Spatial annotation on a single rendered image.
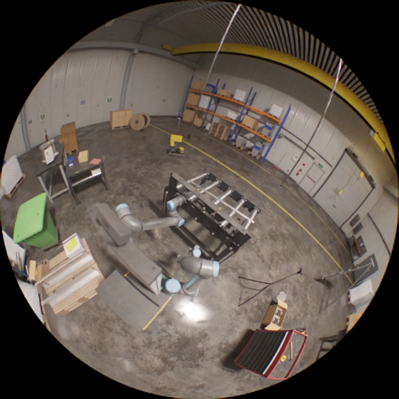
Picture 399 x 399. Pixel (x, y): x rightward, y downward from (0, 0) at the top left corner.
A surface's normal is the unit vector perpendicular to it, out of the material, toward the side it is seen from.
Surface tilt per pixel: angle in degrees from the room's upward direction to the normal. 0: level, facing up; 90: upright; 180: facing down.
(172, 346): 0
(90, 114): 90
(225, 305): 0
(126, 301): 0
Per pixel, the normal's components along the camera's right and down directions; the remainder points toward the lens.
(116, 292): 0.28, -0.69
